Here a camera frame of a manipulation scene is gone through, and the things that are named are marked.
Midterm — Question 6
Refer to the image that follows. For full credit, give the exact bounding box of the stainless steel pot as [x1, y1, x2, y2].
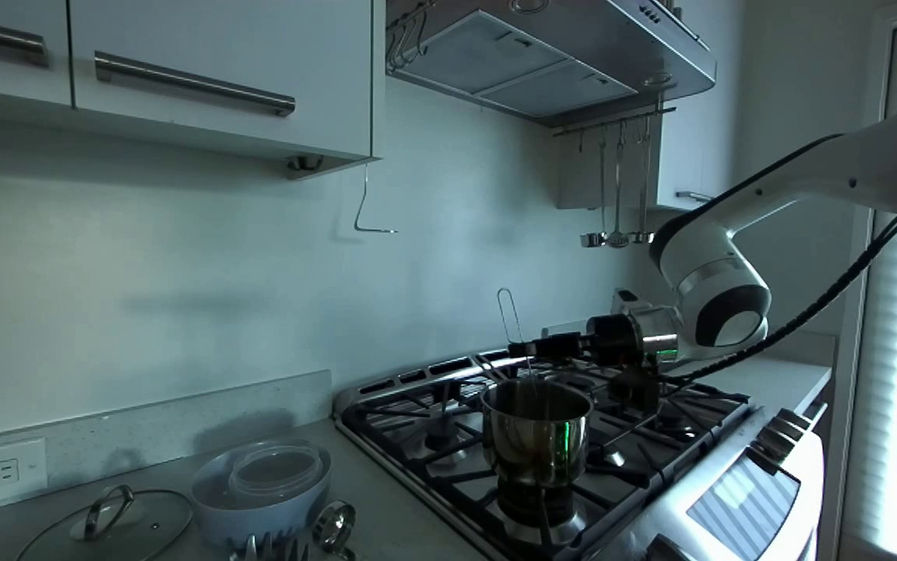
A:
[476, 354, 599, 492]

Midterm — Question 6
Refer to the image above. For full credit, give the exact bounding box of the stainless gas range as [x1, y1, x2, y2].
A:
[329, 341, 833, 561]

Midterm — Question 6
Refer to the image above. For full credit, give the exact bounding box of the stainless range hood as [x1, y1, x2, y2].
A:
[382, 0, 721, 132]

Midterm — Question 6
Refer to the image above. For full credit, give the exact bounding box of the hanging metal utensil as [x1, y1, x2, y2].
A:
[578, 128, 612, 248]
[630, 117, 659, 248]
[605, 123, 631, 248]

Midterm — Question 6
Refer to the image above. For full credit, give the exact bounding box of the oven control panel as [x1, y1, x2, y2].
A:
[686, 451, 803, 561]

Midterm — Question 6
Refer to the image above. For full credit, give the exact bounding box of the metal hex key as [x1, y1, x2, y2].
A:
[350, 180, 402, 239]

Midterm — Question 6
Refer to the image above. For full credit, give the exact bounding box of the long silver cabinet handle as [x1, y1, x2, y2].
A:
[89, 49, 299, 123]

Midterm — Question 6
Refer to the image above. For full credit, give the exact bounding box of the utensil hanging rail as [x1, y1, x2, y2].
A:
[549, 104, 679, 141]

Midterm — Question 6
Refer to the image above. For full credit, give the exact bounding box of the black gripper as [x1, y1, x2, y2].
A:
[509, 311, 645, 371]

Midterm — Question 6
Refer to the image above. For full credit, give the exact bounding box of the wide white cabinet door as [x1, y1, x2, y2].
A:
[66, 0, 379, 166]

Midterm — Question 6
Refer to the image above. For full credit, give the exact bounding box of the narrow white cabinet door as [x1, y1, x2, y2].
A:
[0, 0, 76, 108]

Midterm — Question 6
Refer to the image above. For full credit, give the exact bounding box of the glass pot lid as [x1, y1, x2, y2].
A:
[15, 481, 201, 561]

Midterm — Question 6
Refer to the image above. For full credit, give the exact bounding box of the light blue bowl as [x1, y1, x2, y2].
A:
[190, 439, 333, 548]

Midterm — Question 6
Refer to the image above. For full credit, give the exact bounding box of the white cabinet beside hood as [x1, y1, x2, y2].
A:
[654, 52, 749, 219]

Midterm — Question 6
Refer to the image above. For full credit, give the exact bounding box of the silver stove knob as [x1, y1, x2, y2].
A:
[763, 422, 803, 451]
[780, 404, 816, 435]
[645, 534, 692, 561]
[749, 439, 787, 473]

